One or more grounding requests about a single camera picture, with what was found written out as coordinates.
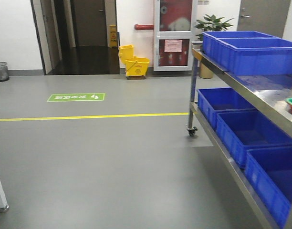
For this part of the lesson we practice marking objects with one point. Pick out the stainless steel cart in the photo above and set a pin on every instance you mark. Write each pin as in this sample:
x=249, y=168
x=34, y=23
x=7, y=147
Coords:
x=267, y=93

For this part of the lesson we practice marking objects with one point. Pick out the blue bin top near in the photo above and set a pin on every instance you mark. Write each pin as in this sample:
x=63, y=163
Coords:
x=255, y=56

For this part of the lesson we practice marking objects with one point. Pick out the blue bin top far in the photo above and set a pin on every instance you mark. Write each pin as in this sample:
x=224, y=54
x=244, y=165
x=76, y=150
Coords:
x=211, y=40

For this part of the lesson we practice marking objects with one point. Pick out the blue bin lower far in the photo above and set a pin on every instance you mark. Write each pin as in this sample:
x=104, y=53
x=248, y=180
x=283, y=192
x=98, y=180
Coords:
x=213, y=101

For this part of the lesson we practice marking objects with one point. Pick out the yellow mop bucket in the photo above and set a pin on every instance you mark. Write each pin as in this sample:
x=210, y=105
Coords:
x=134, y=66

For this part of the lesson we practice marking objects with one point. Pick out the blue bin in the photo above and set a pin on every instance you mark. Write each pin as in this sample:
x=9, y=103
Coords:
x=211, y=40
x=213, y=101
x=255, y=56
x=269, y=171
x=242, y=131

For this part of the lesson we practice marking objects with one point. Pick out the yellow wet floor sign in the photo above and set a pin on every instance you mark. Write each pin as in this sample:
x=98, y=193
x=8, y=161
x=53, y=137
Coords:
x=113, y=36

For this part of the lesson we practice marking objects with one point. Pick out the blue bin lower near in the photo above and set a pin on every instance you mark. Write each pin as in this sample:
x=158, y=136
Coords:
x=269, y=171

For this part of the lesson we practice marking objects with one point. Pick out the blue bin lower middle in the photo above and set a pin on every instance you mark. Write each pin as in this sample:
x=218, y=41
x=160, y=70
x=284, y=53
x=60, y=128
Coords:
x=242, y=131

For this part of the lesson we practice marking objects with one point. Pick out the wire mesh waste basket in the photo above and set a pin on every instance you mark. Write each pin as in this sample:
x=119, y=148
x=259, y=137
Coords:
x=4, y=76

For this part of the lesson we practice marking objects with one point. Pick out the fire hose cabinet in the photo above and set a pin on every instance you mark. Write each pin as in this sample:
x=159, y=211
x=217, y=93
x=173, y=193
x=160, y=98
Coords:
x=174, y=30

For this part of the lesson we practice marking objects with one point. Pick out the green floor sign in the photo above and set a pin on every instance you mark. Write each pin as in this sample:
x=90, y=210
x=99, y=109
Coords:
x=76, y=97

